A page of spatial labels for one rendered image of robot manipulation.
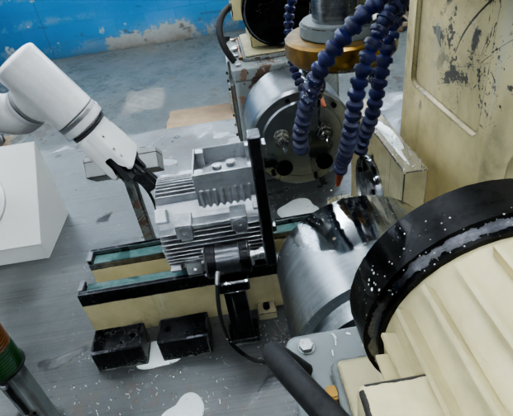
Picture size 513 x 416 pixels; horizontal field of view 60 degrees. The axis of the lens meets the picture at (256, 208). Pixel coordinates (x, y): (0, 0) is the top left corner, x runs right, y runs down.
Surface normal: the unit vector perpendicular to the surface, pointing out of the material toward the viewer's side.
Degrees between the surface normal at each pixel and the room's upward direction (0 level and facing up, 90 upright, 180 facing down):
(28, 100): 99
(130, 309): 90
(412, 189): 90
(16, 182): 44
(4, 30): 90
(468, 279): 30
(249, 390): 0
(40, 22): 90
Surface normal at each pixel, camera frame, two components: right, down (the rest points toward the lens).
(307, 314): -0.88, -0.33
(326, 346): -0.12, -0.80
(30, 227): -0.03, -0.18
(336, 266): -0.58, -0.63
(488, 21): -0.99, 0.17
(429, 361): 0.39, -0.78
